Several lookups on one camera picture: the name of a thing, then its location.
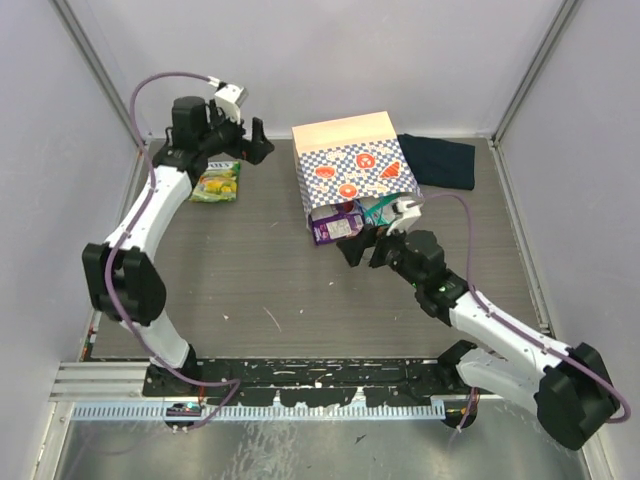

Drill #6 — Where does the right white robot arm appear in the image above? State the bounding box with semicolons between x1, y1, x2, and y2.
337;225;622;451

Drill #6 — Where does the purple cable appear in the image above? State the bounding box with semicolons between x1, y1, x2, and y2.
407;193;632;431
107;72;244;432

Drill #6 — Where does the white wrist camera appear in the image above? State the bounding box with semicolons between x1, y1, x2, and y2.
208;76;248;124
386;197;423;236

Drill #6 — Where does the blue checkered paper bag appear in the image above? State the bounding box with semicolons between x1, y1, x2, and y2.
291;111;422;221

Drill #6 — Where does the yellow green candy bag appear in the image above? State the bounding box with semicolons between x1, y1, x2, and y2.
189;160;241;203

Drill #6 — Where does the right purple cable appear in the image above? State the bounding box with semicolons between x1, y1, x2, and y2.
407;193;632;431

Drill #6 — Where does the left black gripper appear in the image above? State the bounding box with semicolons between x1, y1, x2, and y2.
201;102;276;167

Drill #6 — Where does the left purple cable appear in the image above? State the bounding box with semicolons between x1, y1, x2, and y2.
107;72;244;432

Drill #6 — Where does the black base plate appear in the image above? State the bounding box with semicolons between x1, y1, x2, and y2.
142;358;471;408

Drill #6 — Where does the dark blue folded cloth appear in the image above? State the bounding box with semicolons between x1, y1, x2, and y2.
398;134;476;191

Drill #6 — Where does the green snack packet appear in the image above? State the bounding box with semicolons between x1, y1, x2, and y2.
356;195;396;226

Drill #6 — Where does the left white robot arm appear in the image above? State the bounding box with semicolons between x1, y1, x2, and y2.
82;96;274;396

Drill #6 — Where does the slotted cable duct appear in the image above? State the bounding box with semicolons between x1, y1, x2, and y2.
70;400;446;422

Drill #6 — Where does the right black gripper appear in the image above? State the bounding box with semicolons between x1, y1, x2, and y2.
338;218;424;289

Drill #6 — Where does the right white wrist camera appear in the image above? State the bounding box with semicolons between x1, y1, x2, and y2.
386;197;423;236

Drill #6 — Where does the purple berries snack bag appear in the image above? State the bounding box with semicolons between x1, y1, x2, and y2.
309;201;364;246

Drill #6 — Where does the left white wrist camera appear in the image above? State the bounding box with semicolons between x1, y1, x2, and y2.
208;76;248;124

